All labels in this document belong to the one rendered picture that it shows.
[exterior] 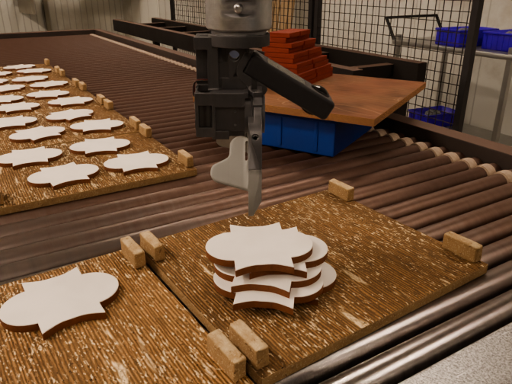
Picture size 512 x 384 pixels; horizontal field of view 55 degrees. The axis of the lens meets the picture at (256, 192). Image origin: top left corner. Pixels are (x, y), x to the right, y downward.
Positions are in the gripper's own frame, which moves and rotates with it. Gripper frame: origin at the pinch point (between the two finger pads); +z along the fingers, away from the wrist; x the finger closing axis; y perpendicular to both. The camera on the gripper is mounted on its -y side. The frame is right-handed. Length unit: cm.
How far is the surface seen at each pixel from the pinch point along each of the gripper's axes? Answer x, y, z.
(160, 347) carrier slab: 14.6, 11.1, 13.0
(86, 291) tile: 4.8, 22.3, 12.1
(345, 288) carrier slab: 3.2, -12.3, 13.0
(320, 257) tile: 2.2, -8.7, 8.6
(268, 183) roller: -40.3, -3.6, 15.8
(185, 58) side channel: -209, 33, 15
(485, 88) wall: -333, -191, 58
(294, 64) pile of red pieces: -81, -12, -3
